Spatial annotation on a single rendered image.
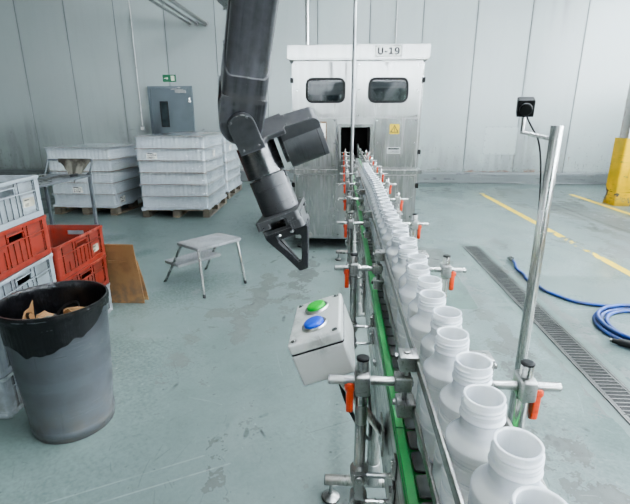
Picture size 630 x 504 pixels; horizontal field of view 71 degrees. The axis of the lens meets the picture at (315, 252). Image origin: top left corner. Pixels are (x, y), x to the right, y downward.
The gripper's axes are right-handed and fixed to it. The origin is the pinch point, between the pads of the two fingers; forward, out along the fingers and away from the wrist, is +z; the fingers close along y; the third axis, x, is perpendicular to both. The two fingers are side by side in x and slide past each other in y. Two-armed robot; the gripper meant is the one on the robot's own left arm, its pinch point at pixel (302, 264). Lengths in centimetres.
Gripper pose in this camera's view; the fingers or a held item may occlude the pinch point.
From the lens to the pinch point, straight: 68.6
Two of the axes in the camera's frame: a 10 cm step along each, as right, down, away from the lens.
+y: 0.6, -2.9, 9.5
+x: -9.4, 3.2, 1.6
